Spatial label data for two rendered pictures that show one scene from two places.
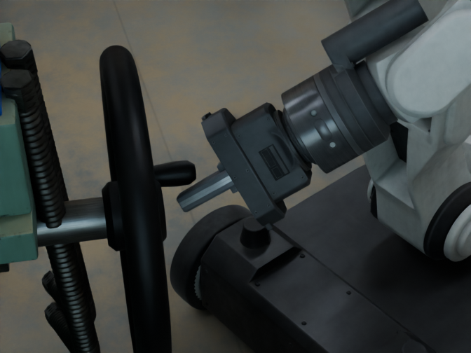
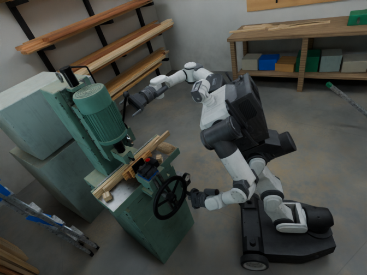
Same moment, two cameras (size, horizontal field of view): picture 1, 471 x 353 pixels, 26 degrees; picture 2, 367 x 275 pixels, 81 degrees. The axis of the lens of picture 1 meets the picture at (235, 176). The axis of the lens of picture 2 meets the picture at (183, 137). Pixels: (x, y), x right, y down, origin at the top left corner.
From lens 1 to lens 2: 0.96 m
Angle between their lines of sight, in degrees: 45
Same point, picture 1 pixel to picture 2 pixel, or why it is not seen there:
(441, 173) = (276, 214)
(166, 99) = (273, 162)
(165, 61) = not seen: hidden behind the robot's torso
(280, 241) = (253, 204)
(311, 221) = not seen: hidden behind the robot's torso
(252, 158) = (193, 198)
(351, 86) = (202, 198)
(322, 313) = (249, 222)
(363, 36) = (207, 191)
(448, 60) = (211, 204)
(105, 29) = not seen: hidden behind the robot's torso
